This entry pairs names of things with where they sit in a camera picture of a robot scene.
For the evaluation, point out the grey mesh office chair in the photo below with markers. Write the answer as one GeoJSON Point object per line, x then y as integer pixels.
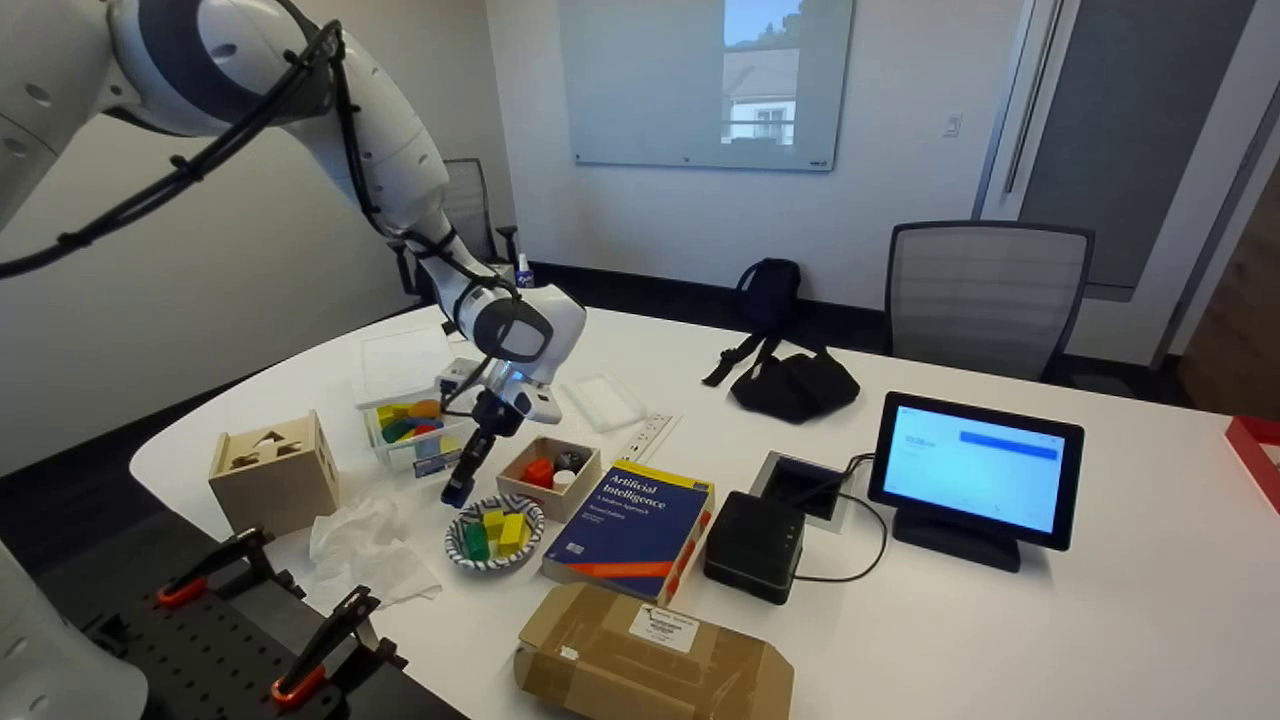
{"type": "Point", "coordinates": [984, 300]}

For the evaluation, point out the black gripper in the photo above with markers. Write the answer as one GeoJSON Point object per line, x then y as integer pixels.
{"type": "Point", "coordinates": [492, 426]}

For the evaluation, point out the blue book orange stripe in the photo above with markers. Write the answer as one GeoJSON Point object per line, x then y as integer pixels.
{"type": "Point", "coordinates": [625, 526]}

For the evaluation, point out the frosted glass door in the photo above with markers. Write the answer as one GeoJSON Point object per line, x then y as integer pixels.
{"type": "Point", "coordinates": [1134, 134]}

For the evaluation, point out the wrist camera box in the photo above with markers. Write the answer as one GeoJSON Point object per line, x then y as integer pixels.
{"type": "Point", "coordinates": [539, 400]}

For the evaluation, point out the black backpack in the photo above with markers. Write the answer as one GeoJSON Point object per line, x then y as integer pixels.
{"type": "Point", "coordinates": [770, 293]}

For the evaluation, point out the white wall switch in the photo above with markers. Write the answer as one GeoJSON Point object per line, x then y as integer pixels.
{"type": "Point", "coordinates": [955, 127]}

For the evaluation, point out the wooden shape sorter toy box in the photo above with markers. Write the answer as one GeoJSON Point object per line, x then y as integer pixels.
{"type": "Point", "coordinates": [275, 486]}

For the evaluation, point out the small open wooden tray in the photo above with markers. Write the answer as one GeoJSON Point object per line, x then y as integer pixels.
{"type": "Point", "coordinates": [576, 505]}

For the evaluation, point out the crumpled clear plastic wrap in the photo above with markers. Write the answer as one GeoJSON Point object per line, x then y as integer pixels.
{"type": "Point", "coordinates": [367, 544]}

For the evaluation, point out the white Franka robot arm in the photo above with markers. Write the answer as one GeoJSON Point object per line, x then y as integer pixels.
{"type": "Point", "coordinates": [386, 120]}

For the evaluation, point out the small blue spray bottle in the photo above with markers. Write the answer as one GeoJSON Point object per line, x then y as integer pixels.
{"type": "Point", "coordinates": [526, 271]}

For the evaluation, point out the brown taped cardboard box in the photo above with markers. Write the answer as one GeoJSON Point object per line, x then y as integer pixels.
{"type": "Point", "coordinates": [641, 661]}

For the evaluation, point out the red case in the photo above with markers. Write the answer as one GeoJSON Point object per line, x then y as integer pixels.
{"type": "Point", "coordinates": [1262, 461]}

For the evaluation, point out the black tablet on stand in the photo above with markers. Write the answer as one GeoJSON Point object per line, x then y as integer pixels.
{"type": "Point", "coordinates": [982, 465]}

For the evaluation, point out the black power box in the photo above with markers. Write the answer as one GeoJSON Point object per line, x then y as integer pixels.
{"type": "Point", "coordinates": [752, 544]}

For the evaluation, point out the bowl of colourful toys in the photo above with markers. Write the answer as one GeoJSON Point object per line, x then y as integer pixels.
{"type": "Point", "coordinates": [515, 563]}

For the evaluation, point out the yellow wooden block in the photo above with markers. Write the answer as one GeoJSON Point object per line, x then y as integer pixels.
{"type": "Point", "coordinates": [505, 530]}

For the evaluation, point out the glass wall whiteboard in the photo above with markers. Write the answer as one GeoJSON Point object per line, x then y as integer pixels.
{"type": "Point", "coordinates": [641, 80]}

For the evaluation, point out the white ruler strip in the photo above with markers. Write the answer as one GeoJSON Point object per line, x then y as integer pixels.
{"type": "Point", "coordinates": [645, 437]}

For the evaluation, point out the red wooden block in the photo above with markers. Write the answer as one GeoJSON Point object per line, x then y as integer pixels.
{"type": "Point", "coordinates": [539, 474]}

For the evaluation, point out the clear plastic bin of blocks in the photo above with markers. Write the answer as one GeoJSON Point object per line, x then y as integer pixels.
{"type": "Point", "coordinates": [412, 432]}

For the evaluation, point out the black orange bar clamp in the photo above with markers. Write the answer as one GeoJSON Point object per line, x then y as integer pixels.
{"type": "Point", "coordinates": [326, 646]}
{"type": "Point", "coordinates": [213, 567]}

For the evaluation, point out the green wooden block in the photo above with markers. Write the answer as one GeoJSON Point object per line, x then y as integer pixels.
{"type": "Point", "coordinates": [472, 541]}

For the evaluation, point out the white flat packet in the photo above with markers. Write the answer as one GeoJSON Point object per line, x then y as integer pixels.
{"type": "Point", "coordinates": [600, 404]}

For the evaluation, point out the black mesh armrest office chair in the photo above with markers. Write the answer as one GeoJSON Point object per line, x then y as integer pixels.
{"type": "Point", "coordinates": [469, 200]}

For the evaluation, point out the white wooden block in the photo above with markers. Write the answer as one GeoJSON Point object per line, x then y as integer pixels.
{"type": "Point", "coordinates": [567, 483]}

